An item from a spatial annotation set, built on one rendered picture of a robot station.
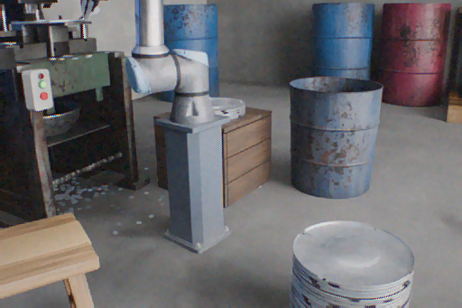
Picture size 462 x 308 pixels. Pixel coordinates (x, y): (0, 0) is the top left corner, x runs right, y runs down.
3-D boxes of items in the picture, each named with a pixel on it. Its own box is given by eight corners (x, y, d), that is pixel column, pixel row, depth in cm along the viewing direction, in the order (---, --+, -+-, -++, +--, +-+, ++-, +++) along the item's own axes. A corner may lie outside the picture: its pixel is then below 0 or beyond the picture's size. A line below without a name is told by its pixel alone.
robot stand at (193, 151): (232, 233, 154) (231, 116, 141) (198, 255, 140) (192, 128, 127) (197, 219, 165) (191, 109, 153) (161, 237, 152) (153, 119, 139)
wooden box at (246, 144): (271, 179, 203) (272, 110, 193) (226, 208, 174) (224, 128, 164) (207, 163, 226) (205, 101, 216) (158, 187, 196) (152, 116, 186)
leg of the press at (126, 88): (151, 182, 202) (137, -10, 176) (135, 191, 192) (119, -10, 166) (32, 154, 244) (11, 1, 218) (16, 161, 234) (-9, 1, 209)
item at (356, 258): (328, 213, 118) (328, 211, 118) (429, 246, 99) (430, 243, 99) (269, 257, 97) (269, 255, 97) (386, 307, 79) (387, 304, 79)
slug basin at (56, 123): (98, 126, 187) (97, 104, 184) (36, 146, 158) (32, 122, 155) (50, 118, 202) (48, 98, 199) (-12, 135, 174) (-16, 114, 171)
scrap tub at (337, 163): (381, 174, 206) (389, 80, 193) (364, 208, 171) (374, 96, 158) (302, 162, 226) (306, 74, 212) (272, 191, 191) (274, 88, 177)
